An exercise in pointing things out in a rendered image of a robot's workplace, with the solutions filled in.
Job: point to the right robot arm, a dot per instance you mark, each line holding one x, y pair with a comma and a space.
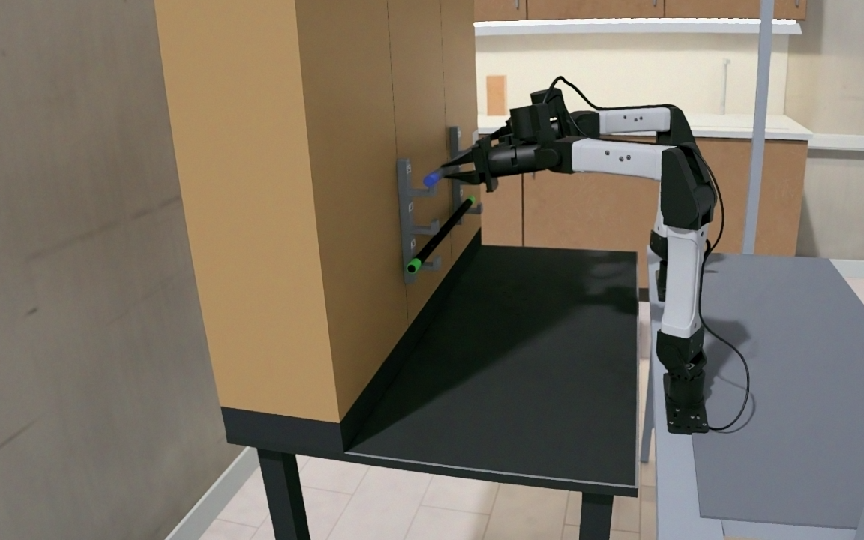
597, 123

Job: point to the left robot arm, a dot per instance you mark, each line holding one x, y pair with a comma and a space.
680, 339

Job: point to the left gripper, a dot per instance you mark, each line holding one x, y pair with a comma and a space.
490, 164

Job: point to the grey flat panel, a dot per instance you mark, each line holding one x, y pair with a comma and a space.
795, 454

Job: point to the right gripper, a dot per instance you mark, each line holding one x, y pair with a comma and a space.
505, 130

